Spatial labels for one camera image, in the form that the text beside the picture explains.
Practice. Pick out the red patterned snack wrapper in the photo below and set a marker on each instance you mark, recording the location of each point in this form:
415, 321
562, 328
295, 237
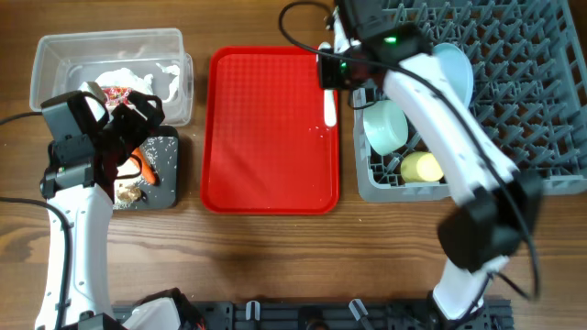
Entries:
116, 96

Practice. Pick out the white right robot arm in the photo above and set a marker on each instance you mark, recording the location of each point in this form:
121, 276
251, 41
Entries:
497, 204

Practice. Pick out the white rice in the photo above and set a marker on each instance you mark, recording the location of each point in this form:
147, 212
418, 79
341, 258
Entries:
160, 151

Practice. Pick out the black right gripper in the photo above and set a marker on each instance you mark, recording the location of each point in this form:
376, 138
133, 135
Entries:
325, 77

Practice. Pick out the clear plastic waste bin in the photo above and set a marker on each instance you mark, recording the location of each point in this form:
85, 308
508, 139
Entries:
63, 62

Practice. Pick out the white plastic spoon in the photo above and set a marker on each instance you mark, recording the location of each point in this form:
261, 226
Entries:
330, 111

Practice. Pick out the yellow plastic cup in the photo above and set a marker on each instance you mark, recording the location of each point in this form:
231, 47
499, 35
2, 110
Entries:
421, 167

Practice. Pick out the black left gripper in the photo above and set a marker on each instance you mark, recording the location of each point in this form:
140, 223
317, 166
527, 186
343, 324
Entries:
124, 114

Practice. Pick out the red serving tray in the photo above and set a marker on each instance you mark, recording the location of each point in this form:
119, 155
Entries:
268, 149

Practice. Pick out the grey dishwasher rack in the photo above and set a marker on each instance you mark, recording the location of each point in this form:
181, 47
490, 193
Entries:
529, 77

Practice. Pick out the mint green bowl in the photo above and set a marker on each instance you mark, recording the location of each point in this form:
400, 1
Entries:
385, 127

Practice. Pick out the brown food scrap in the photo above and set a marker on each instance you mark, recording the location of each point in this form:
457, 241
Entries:
128, 194

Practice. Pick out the white tissue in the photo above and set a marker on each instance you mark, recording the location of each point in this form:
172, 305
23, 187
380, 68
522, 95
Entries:
125, 77

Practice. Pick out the orange carrot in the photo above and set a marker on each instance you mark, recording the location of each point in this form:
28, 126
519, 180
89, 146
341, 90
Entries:
147, 173

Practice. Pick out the black food waste tray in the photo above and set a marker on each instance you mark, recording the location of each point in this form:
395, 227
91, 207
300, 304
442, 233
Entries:
160, 183

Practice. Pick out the light blue round plate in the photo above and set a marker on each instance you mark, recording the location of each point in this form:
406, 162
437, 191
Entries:
457, 68

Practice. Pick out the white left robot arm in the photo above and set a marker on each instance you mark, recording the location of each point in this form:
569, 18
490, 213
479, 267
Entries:
89, 144

